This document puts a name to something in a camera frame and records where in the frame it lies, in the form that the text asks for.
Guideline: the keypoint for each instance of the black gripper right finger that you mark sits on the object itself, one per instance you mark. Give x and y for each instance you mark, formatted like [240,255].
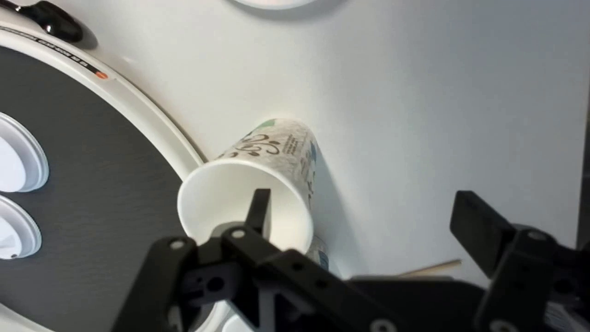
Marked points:
[522,277]

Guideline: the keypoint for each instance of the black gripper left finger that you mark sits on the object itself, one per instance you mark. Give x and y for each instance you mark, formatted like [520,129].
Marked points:
[184,277]

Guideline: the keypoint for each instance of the thin wooden stir stick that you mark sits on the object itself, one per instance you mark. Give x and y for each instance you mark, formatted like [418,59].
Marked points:
[433,268]

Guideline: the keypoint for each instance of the round black tray white rim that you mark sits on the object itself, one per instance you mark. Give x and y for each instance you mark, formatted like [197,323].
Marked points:
[92,203]

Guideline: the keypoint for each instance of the black plastic spoon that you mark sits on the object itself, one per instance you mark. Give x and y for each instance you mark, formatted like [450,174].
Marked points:
[57,26]

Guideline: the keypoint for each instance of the white round plate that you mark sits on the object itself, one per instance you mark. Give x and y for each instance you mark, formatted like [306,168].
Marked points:
[277,2]

